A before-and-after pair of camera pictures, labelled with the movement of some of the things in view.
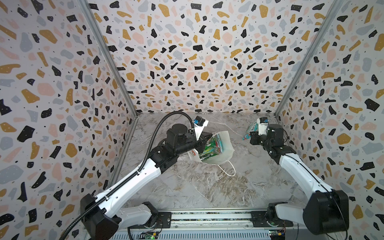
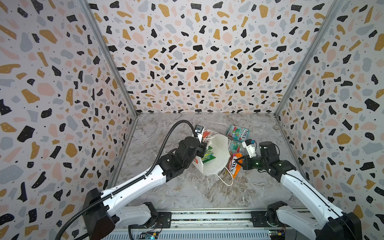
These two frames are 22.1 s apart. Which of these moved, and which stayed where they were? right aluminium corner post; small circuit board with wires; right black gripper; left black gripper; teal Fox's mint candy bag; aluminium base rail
Moved: teal Fox's mint candy bag; right black gripper; left black gripper
Stayed: small circuit board with wires; aluminium base rail; right aluminium corner post
